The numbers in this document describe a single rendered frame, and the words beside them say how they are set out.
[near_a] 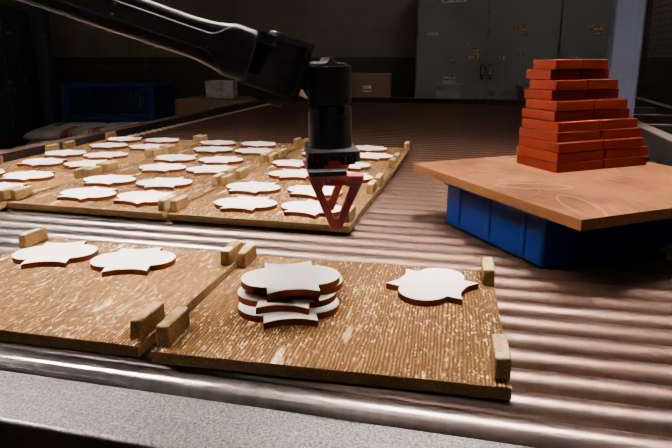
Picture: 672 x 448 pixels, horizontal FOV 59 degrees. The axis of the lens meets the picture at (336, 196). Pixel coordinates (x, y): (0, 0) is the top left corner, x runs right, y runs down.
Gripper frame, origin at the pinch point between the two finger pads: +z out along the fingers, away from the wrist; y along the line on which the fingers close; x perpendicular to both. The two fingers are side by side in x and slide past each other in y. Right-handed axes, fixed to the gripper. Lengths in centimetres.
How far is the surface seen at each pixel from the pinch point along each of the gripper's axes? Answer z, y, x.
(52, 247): 11, -27, -47
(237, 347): 12.7, 11.9, -12.9
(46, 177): 10, -91, -70
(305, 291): 9.3, 4.5, -4.2
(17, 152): 10, -138, -95
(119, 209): 12, -56, -42
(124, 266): 11.2, -15.3, -31.9
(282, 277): 8.8, 0.1, -7.1
